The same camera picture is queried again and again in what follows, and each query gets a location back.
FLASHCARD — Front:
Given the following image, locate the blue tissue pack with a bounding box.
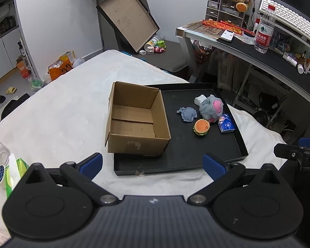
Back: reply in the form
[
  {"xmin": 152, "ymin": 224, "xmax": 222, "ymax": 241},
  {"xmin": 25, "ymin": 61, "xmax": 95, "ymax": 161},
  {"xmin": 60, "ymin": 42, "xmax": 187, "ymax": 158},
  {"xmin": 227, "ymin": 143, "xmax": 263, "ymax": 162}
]
[{"xmin": 218, "ymin": 114, "xmax": 235, "ymax": 133}]

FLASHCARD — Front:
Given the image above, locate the black curved desk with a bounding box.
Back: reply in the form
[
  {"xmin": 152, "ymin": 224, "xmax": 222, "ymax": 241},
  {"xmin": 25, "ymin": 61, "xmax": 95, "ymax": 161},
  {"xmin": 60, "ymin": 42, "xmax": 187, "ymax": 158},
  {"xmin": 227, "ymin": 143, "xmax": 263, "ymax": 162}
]
[{"xmin": 175, "ymin": 26, "xmax": 310, "ymax": 103}]

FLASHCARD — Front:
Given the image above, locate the brown cardboard box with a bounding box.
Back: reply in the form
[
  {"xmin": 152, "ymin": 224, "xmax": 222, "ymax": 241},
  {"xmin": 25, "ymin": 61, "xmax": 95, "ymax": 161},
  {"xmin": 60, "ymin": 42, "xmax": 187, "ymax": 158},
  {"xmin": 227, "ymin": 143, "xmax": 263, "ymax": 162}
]
[{"xmin": 105, "ymin": 81, "xmax": 171, "ymax": 156}]

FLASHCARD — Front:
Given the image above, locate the plush hamburger toy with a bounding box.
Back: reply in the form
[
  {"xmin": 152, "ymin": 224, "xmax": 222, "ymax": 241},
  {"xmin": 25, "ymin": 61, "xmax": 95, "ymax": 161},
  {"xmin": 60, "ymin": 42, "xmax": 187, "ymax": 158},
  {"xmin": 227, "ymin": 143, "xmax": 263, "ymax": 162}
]
[{"xmin": 193, "ymin": 119, "xmax": 210, "ymax": 136}]

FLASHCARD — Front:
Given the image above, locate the orange plush on organizer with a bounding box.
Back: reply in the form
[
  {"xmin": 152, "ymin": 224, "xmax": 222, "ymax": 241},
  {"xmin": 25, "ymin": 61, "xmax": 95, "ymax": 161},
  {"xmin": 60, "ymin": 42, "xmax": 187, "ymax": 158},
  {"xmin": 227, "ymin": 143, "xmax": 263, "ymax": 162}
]
[{"xmin": 236, "ymin": 2, "xmax": 249, "ymax": 13}]

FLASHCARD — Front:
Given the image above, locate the yellow slipper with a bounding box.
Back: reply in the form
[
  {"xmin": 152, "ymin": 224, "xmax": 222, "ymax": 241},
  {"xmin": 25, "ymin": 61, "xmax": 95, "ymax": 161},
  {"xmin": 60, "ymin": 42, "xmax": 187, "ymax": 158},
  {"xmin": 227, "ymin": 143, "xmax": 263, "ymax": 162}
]
[{"xmin": 6, "ymin": 87, "xmax": 17, "ymax": 95}]

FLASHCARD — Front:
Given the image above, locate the clear water bottle red label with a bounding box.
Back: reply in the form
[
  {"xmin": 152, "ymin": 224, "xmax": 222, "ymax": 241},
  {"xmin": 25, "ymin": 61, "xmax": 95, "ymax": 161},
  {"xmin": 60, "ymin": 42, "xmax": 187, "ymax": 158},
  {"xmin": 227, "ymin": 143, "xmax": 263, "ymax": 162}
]
[{"xmin": 254, "ymin": 5, "xmax": 275, "ymax": 54}]

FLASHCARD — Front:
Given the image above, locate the white phone box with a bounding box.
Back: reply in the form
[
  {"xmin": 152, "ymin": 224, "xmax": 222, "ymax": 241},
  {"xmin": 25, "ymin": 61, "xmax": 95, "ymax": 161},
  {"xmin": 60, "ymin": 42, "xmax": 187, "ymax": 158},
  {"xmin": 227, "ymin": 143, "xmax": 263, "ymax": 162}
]
[{"xmin": 221, "ymin": 30, "xmax": 235, "ymax": 42}]

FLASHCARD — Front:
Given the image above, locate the green tissue pack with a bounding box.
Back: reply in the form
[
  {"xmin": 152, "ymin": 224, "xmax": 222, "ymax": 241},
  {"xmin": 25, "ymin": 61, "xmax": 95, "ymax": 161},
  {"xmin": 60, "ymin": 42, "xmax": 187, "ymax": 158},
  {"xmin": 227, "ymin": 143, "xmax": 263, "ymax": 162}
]
[{"xmin": 4, "ymin": 153, "xmax": 29, "ymax": 198}]

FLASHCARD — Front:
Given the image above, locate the leaning tray lid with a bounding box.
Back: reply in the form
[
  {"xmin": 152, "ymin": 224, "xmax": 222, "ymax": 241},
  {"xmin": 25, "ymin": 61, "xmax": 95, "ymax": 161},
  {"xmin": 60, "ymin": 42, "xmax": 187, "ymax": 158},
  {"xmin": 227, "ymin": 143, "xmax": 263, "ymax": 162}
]
[{"xmin": 97, "ymin": 0, "xmax": 160, "ymax": 53}]

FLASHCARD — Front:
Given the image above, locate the white keyboard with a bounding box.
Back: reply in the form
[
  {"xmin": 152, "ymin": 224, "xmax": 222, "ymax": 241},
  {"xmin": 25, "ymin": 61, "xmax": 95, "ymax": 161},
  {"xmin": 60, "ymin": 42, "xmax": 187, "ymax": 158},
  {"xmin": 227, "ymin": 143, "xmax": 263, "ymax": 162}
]
[{"xmin": 259, "ymin": 0, "xmax": 310, "ymax": 41}]

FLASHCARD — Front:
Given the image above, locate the orange cardboard box on floor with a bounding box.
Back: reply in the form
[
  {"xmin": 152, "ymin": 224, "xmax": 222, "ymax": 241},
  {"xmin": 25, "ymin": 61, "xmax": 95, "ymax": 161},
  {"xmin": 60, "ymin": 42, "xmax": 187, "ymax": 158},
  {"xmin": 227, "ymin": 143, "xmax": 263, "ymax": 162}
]
[{"xmin": 16, "ymin": 55, "xmax": 31, "ymax": 79}]

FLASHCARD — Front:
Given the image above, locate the orange paper bag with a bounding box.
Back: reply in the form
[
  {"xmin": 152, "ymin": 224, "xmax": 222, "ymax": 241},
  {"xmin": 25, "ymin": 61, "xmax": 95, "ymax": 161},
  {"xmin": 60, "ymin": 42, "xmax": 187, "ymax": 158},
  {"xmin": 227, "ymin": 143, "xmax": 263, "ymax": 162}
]
[{"xmin": 48, "ymin": 50, "xmax": 76, "ymax": 81}]

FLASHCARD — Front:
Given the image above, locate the blue denim soft pouch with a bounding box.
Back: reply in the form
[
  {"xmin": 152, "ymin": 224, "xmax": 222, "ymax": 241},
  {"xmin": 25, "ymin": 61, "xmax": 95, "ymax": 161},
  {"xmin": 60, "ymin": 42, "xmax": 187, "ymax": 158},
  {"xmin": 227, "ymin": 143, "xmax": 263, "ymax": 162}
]
[{"xmin": 176, "ymin": 107, "xmax": 197, "ymax": 123}]

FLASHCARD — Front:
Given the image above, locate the grey drawer organizer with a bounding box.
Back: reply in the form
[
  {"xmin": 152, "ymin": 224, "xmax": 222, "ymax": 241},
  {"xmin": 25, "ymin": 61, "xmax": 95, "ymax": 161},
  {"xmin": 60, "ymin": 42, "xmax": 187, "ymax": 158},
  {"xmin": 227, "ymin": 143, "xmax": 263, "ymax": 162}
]
[{"xmin": 205, "ymin": 0, "xmax": 245, "ymax": 27}]

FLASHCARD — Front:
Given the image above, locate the white tissue packet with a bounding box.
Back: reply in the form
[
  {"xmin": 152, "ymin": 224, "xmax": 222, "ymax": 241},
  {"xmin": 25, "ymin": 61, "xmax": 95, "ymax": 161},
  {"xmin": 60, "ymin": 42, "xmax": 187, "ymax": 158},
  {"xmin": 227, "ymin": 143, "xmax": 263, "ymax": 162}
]
[{"xmin": 194, "ymin": 95, "xmax": 207, "ymax": 106}]

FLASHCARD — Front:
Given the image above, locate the grey pink plush mouse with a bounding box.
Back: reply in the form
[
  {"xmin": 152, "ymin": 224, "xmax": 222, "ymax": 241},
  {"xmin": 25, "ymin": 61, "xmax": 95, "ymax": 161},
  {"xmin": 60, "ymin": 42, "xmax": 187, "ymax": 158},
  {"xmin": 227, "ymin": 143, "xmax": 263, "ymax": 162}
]
[{"xmin": 199, "ymin": 95, "xmax": 223, "ymax": 123}]

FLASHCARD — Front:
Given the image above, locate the black shallow tray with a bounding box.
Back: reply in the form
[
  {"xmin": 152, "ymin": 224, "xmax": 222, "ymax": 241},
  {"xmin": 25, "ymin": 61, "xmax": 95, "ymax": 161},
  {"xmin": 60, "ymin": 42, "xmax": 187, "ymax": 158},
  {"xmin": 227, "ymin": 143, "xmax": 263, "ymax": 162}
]
[{"xmin": 113, "ymin": 83, "xmax": 249, "ymax": 176}]

